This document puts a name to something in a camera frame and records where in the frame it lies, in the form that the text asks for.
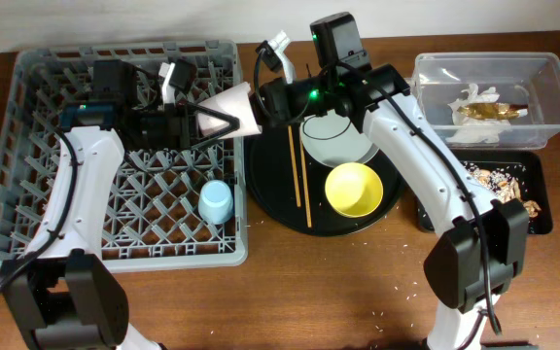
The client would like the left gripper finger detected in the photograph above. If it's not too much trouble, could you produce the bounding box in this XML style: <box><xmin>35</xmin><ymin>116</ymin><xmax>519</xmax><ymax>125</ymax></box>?
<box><xmin>190</xmin><ymin>119</ymin><xmax>240</xmax><ymax>149</ymax></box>
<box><xmin>185</xmin><ymin>101</ymin><xmax>240</xmax><ymax>125</ymax></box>

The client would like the pink plastic cup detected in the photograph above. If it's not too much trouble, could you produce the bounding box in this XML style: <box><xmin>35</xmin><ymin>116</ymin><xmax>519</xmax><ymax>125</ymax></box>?
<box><xmin>197</xmin><ymin>82</ymin><xmax>263</xmax><ymax>139</ymax></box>

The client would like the blue plastic cup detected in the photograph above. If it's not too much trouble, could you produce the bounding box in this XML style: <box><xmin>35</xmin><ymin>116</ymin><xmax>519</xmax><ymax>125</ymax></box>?
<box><xmin>198</xmin><ymin>180</ymin><xmax>233</xmax><ymax>225</ymax></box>

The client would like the yellow bowl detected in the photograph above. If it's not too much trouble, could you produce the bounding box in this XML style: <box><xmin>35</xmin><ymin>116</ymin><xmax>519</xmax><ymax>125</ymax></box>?
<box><xmin>324</xmin><ymin>162</ymin><xmax>384</xmax><ymax>218</ymax></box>

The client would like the peanut shells and rice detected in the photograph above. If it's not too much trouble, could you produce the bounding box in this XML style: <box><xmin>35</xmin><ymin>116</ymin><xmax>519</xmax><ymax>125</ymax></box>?
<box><xmin>463</xmin><ymin>162</ymin><xmax>543</xmax><ymax>219</ymax></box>

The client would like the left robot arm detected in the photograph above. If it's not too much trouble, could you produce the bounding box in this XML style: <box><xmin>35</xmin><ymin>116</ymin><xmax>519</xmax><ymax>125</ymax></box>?
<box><xmin>0</xmin><ymin>59</ymin><xmax>254</xmax><ymax>349</ymax></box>

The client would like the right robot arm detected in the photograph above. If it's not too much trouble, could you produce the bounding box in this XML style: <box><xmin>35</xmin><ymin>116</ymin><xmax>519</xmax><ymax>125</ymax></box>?
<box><xmin>251</xmin><ymin>12</ymin><xmax>529</xmax><ymax>349</ymax></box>

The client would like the grey dishwasher rack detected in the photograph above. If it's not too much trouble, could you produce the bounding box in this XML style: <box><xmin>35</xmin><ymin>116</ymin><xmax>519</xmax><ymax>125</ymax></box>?
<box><xmin>0</xmin><ymin>40</ymin><xmax>248</xmax><ymax>272</ymax></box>

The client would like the grey round plate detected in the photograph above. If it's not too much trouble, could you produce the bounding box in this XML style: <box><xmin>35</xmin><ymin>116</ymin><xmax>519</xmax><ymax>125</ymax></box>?
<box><xmin>300</xmin><ymin>110</ymin><xmax>379</xmax><ymax>168</ymax></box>

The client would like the left wooden chopstick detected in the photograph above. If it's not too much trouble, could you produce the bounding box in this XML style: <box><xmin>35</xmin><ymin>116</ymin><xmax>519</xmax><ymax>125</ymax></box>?
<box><xmin>287</xmin><ymin>125</ymin><xmax>301</xmax><ymax>208</ymax></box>

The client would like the wooden chopstick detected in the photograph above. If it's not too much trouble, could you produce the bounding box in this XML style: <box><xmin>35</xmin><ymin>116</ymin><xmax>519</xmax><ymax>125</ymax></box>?
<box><xmin>299</xmin><ymin>136</ymin><xmax>312</xmax><ymax>228</ymax></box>
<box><xmin>287</xmin><ymin>125</ymin><xmax>301</xmax><ymax>208</ymax></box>

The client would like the round black tray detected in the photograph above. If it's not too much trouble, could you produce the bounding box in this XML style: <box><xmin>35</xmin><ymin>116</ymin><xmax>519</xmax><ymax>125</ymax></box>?
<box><xmin>244</xmin><ymin>126</ymin><xmax>405</xmax><ymax>237</ymax></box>

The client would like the right wooden chopstick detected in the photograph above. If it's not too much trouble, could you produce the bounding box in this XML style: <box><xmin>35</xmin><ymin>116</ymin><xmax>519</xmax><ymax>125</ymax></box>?
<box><xmin>299</xmin><ymin>136</ymin><xmax>312</xmax><ymax>228</ymax></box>

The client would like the crumpled white tissue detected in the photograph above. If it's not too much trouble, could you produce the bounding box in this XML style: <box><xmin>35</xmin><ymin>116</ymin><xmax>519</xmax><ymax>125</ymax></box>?
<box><xmin>446</xmin><ymin>84</ymin><xmax>520</xmax><ymax>144</ymax></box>

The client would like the clear plastic bin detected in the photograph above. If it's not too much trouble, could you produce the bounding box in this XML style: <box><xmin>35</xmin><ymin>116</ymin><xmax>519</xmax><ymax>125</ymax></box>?
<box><xmin>410</xmin><ymin>52</ymin><xmax>560</xmax><ymax>150</ymax></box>

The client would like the gold foil wrapper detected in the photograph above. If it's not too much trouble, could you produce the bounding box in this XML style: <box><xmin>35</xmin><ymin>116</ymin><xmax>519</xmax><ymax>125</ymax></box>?
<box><xmin>457</xmin><ymin>102</ymin><xmax>528</xmax><ymax>121</ymax></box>

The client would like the rectangular black tray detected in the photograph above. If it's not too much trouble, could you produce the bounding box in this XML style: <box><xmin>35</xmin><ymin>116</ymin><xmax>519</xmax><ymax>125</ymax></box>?
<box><xmin>415</xmin><ymin>149</ymin><xmax>554</xmax><ymax>235</ymax></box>

